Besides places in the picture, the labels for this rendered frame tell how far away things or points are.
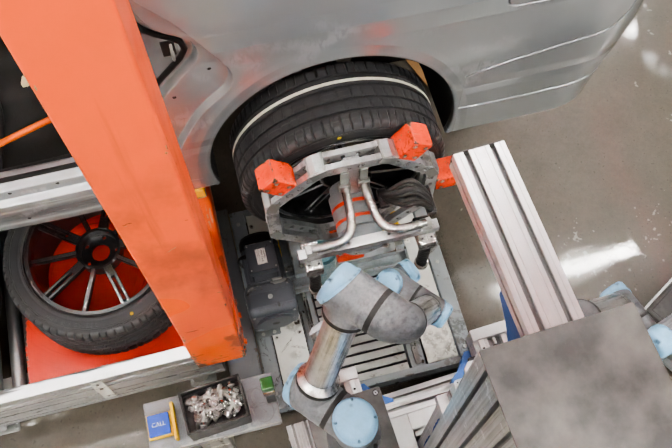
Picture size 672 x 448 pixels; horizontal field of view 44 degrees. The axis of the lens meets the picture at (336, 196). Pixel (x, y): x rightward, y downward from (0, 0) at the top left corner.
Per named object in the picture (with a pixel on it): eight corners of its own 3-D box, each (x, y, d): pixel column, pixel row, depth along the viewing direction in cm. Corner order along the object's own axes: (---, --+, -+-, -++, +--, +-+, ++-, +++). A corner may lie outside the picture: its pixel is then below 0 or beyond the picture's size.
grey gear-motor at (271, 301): (279, 238, 340) (273, 201, 308) (303, 335, 322) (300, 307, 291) (235, 248, 338) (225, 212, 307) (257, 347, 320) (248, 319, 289)
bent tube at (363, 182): (413, 171, 252) (416, 154, 243) (432, 228, 244) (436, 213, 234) (356, 184, 250) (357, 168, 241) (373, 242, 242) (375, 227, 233)
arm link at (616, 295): (527, 321, 187) (597, 299, 227) (557, 363, 183) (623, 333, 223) (565, 290, 182) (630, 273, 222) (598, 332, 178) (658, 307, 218)
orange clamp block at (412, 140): (407, 139, 248) (426, 123, 242) (414, 162, 245) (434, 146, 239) (389, 137, 244) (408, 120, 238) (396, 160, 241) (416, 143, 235)
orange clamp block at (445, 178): (427, 170, 271) (454, 164, 272) (434, 191, 267) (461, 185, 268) (429, 159, 264) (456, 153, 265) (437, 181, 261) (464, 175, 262)
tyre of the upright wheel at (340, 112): (208, 91, 244) (247, 188, 304) (223, 161, 234) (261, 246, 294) (426, 35, 246) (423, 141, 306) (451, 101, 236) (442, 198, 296)
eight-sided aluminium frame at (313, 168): (422, 204, 292) (439, 124, 243) (427, 221, 289) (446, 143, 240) (269, 240, 286) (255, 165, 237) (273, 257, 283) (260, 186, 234)
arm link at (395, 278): (417, 286, 224) (424, 282, 235) (382, 263, 227) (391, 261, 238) (402, 310, 225) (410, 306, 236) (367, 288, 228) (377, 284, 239)
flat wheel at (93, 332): (153, 162, 334) (140, 132, 312) (231, 297, 309) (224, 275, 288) (-4, 242, 319) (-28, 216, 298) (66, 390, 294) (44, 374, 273)
